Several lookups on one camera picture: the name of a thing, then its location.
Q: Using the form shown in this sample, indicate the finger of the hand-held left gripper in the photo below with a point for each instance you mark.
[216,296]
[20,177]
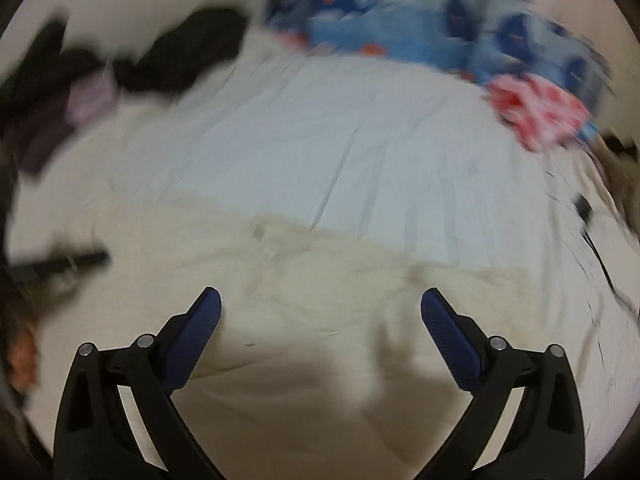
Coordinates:
[65,263]

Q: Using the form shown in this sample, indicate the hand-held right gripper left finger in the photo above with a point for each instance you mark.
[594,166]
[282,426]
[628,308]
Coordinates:
[195,340]

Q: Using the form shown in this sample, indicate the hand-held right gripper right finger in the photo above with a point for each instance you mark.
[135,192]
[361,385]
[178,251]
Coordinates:
[450,340]

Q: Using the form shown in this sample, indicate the cream quilted jacket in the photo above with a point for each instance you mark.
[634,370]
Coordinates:
[310,285]

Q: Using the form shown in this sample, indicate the person's left hand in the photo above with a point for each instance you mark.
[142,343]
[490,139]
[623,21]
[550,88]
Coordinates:
[22,360]

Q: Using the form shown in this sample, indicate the lilac garment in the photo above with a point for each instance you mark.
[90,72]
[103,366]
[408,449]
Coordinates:
[92,100]

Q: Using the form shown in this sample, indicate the white striped bed sheet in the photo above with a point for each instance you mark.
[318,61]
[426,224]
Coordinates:
[350,135]

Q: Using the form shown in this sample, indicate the pink floral cloth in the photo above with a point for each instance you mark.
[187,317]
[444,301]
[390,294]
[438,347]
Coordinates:
[540,110]

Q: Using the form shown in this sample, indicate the black garment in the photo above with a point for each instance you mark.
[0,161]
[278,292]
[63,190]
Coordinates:
[195,45]

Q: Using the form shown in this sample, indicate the blue whale print blanket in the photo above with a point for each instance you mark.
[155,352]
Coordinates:
[400,30]

